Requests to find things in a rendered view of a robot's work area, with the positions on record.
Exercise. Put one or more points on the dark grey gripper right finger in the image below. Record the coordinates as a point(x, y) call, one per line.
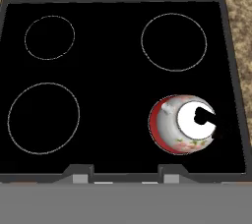
point(171, 174)

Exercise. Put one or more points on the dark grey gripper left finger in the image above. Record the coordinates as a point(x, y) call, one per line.
point(80, 174)

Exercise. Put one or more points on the white floral kettle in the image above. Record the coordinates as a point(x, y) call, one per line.
point(170, 129)

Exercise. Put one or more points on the black glass hob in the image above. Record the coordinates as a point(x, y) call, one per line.
point(108, 70)

